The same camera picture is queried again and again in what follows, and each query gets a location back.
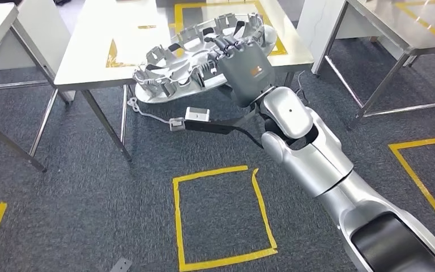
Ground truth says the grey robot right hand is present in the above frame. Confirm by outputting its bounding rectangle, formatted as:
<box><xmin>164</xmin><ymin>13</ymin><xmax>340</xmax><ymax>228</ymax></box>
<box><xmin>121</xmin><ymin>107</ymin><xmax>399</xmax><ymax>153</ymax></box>
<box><xmin>203</xmin><ymin>33</ymin><xmax>276</xmax><ymax>108</ymax></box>

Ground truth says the grey plastic wheel hubcap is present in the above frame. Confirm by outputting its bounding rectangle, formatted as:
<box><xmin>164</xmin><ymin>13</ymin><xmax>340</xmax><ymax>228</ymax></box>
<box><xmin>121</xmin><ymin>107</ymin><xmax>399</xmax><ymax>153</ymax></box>
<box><xmin>133</xmin><ymin>13</ymin><xmax>278</xmax><ymax>105</ymax></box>

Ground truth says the yellow tape on workbench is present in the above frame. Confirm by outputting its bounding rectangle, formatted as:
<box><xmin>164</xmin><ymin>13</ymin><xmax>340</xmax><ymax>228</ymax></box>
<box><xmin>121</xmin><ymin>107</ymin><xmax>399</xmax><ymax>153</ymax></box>
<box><xmin>106</xmin><ymin>0</ymin><xmax>288</xmax><ymax>69</ymax></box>

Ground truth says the steel workbench table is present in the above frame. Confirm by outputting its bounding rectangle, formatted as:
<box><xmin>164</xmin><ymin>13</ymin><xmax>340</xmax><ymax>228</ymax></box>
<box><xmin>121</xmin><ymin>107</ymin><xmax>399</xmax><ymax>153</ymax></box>
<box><xmin>53</xmin><ymin>0</ymin><xmax>315</xmax><ymax>163</ymax></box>

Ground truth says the yellow floor tape square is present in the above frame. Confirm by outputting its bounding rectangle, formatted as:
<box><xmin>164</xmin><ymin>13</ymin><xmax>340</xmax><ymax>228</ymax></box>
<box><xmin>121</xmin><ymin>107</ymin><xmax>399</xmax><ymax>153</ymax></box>
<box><xmin>388</xmin><ymin>135</ymin><xmax>435</xmax><ymax>231</ymax></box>
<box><xmin>172</xmin><ymin>165</ymin><xmax>278</xmax><ymax>272</ymax></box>

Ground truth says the yellow tape on table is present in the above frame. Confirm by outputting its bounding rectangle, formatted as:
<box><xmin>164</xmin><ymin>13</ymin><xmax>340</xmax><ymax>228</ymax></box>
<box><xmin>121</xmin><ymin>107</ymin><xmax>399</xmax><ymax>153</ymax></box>
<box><xmin>394</xmin><ymin>0</ymin><xmax>435</xmax><ymax>39</ymax></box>

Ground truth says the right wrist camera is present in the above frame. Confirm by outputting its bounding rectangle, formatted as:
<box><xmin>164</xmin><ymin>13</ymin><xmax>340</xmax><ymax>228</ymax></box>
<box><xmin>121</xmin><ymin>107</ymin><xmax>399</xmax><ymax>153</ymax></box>
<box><xmin>184</xmin><ymin>107</ymin><xmax>259</xmax><ymax>136</ymax></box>

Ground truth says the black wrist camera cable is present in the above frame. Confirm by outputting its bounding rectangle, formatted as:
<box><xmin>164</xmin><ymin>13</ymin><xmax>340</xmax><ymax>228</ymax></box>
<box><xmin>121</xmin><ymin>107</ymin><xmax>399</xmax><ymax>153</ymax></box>
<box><xmin>236</xmin><ymin>125</ymin><xmax>265</xmax><ymax>149</ymax></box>

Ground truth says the white power cord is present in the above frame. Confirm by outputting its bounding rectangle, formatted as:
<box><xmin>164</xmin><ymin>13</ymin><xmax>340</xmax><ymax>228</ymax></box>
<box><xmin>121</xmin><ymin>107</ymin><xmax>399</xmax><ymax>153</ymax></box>
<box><xmin>126</xmin><ymin>95</ymin><xmax>186</xmax><ymax>132</ymax></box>

